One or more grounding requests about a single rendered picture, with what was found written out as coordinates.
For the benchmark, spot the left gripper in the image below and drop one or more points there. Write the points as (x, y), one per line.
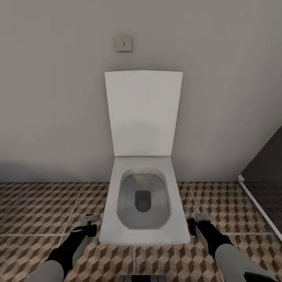
(91, 230)

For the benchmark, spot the toilet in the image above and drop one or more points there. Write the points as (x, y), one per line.
(143, 205)

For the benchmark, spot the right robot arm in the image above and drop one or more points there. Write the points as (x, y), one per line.
(233, 264)

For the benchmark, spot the door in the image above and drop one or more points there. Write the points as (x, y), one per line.
(263, 179)

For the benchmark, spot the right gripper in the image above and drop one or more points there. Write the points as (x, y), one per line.
(192, 229)

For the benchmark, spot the hook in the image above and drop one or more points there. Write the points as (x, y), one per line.
(123, 43)

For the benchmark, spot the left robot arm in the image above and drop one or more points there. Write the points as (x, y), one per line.
(63, 258)

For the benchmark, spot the shower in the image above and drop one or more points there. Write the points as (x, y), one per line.
(261, 210)

